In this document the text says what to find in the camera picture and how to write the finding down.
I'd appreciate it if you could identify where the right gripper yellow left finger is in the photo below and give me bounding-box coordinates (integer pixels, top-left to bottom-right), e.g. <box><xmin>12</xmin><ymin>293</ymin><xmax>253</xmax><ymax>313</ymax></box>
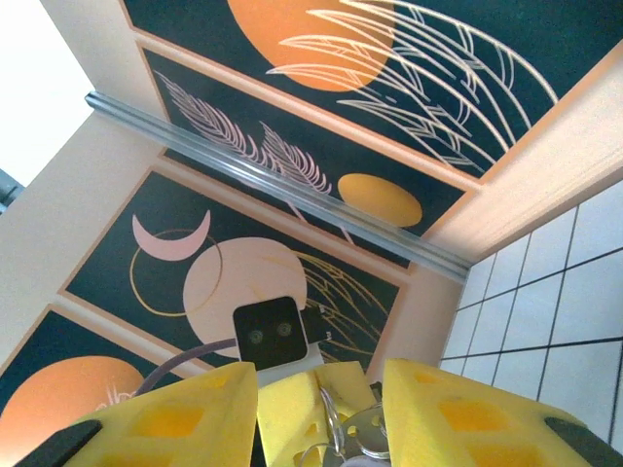
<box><xmin>14</xmin><ymin>362</ymin><xmax>259</xmax><ymax>467</ymax></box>

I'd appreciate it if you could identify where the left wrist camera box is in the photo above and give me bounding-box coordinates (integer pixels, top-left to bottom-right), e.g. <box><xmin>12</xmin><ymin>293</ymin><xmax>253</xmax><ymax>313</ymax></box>
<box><xmin>232</xmin><ymin>295</ymin><xmax>332</xmax><ymax>385</ymax></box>

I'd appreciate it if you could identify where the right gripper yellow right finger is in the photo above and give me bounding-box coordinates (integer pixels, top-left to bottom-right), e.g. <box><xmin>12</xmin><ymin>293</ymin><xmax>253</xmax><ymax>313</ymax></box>
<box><xmin>382</xmin><ymin>358</ymin><xmax>619</xmax><ymax>467</ymax></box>

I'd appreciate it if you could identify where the aluminium corner post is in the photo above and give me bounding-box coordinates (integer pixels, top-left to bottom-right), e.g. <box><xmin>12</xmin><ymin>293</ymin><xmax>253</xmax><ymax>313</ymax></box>
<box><xmin>85</xmin><ymin>91</ymin><xmax>473</xmax><ymax>284</ymax></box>

